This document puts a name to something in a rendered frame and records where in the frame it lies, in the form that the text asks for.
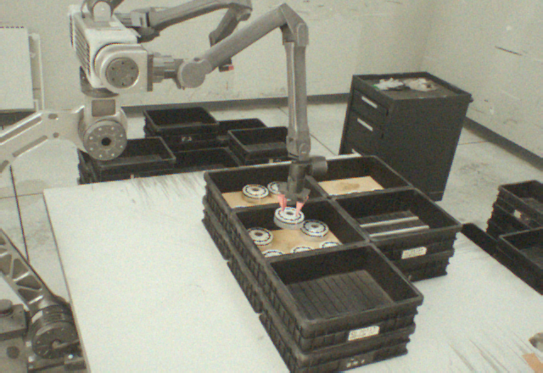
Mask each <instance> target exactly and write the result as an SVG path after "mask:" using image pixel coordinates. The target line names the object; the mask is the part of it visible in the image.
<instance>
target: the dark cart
mask: <svg viewBox="0 0 543 373"><path fill-rule="evenodd" d="M389 78H393V80H392V81H395V80H398V81H399V82H402V81H404V80H408V79H412V78H417V79H424V80H426V81H432V82H433V83H434V84H435V85H436V86H437V87H438V88H439V90H432V91H428V92H422V91H418V90H414V89H406V88H403V89H402V90H401V91H397V90H381V91H380V90H378V89H377V88H376V87H374V86H373V85H377V84H380V81H381V80H382V79H385V81H388V80H389ZM471 97H472V93H470V92H467V91H465V90H464V91H463V90H462V89H460V88H459V87H457V86H454V85H452V84H451V83H449V82H447V81H444V80H442V79H440V78H439V77H437V76H435V75H432V74H431V73H429V72H427V71H418V72H399V73H380V74H361V75H352V78H351V83H350V92H349V96H348V102H347V106H346V116H345V120H344V129H343V134H342V137H341V143H340V148H339V156H340V155H347V154H354V153H359V154H360V155H361V156H368V155H375V156H377V157H379V159H380V160H382V161H383V162H384V163H385V164H387V165H388V166H390V167H391V168H392V169H393V170H395V171H396V172H397V173H399V174H400V175H401V176H403V177H404V178H405V179H406V180H408V181H409V182H410V183H411V184H412V185H413V187H414V188H417V189H418V190H420V191H421V193H423V194H424V195H425V196H428V197H429V198H430V199H432V200H433V201H434V202H437V201H441V200H442V198H443V196H444V192H445V187H446V184H447V181H448V177H449V174H450V171H451V166H452V163H453V160H454V157H455V154H456V149H457V145H458V142H459V139H460V135H461V133H462V127H463V125H464V121H465V119H466V115H467V110H468V107H469V104H470V100H471Z"/></svg>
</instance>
